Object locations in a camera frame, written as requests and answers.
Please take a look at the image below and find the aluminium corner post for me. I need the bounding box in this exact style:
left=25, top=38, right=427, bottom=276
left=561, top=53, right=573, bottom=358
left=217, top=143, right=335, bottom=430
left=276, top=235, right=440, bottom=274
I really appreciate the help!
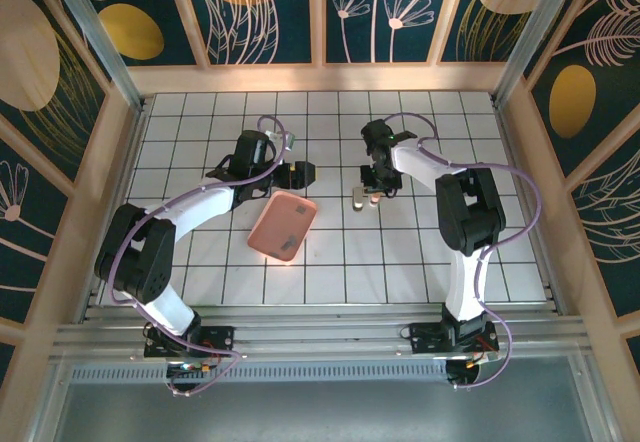
left=42, top=0, right=147, bottom=113
left=492, top=0, right=596, bottom=108

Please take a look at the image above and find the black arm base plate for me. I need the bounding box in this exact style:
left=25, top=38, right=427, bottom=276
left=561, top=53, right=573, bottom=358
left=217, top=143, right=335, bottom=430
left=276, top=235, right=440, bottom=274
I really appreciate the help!
left=143, top=325, right=236, bottom=359
left=408, top=320, right=501, bottom=356

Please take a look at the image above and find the cream and metal stapler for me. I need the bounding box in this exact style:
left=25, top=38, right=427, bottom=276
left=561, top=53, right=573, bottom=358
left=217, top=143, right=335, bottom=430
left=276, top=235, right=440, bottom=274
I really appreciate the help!
left=351, top=186, right=382, bottom=212

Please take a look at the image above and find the perforated grey metal strip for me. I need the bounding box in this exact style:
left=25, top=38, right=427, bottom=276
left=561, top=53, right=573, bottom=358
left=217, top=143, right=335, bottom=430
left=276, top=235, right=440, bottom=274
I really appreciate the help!
left=69, top=364, right=589, bottom=386

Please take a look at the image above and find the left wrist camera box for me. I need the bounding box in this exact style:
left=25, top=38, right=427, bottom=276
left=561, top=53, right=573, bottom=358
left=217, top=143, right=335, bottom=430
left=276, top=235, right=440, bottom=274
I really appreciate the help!
left=269, top=130, right=297, bottom=152

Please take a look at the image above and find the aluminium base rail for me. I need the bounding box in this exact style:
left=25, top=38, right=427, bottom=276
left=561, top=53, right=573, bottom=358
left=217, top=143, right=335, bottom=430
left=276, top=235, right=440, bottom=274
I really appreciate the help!
left=49, top=306, right=594, bottom=363

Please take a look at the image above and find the pink plastic tray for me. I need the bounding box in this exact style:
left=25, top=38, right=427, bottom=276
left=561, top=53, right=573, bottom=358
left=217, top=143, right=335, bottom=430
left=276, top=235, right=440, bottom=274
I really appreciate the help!
left=248, top=191, right=320, bottom=263

